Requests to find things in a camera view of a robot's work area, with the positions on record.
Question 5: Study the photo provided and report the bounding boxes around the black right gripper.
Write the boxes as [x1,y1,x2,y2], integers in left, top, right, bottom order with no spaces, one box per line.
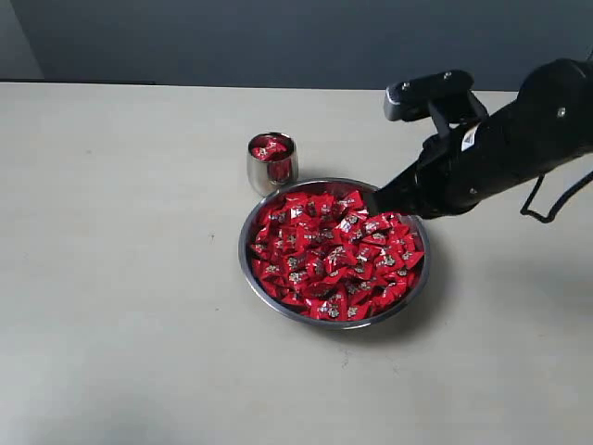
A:
[365,120,514,218]

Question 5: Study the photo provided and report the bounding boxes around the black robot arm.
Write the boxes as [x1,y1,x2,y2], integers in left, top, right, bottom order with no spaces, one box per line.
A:
[362,58,592,219]

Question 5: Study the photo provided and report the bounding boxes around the pile of red wrapped candies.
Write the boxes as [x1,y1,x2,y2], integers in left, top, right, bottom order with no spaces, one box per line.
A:
[242,182,426,324]

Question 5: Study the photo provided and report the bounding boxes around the round stainless steel bowl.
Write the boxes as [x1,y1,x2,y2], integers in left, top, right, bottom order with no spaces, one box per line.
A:
[237,178,432,330]

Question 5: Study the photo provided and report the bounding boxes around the stainless steel cup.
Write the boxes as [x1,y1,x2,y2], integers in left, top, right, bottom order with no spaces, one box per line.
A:
[246,132,298,197]

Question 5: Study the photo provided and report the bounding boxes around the red candies inside cup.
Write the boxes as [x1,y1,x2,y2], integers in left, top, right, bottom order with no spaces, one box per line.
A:
[248,133,293,162]

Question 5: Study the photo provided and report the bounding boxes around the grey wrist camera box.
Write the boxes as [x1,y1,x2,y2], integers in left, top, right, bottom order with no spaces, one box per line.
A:
[384,70,473,122]

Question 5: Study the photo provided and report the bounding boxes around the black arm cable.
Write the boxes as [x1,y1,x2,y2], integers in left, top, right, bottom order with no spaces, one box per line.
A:
[519,169,593,224]

